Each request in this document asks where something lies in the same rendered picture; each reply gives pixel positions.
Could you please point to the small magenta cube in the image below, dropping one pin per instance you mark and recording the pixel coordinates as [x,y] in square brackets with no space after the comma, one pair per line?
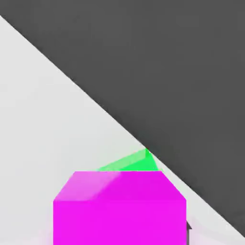
[119,210]

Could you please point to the small green cube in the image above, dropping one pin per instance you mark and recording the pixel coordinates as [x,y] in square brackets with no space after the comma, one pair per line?
[142,163]

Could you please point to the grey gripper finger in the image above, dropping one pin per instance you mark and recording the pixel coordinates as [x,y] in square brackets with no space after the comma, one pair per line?
[188,234]

